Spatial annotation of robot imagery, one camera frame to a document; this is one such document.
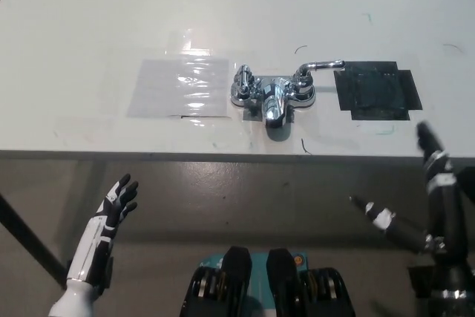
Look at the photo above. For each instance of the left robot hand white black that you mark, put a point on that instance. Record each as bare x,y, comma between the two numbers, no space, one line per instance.
105,220

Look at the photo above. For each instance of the right robot hand black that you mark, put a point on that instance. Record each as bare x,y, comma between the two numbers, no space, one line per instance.
443,213

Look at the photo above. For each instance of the robot body black teal blocks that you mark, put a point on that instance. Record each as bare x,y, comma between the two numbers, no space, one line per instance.
267,283

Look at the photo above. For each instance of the chrome faucet body with spout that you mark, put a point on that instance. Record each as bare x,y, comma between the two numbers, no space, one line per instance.
274,98

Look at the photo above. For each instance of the black rounded object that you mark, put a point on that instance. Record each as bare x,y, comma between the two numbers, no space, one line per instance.
468,179

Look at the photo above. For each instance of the black table leg bar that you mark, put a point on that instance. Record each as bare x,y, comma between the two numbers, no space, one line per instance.
29,239

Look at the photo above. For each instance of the black taped patch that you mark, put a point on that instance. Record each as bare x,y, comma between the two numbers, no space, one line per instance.
375,88

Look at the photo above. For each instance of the clear plastic sheet over grey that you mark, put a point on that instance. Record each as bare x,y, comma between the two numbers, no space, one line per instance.
178,88

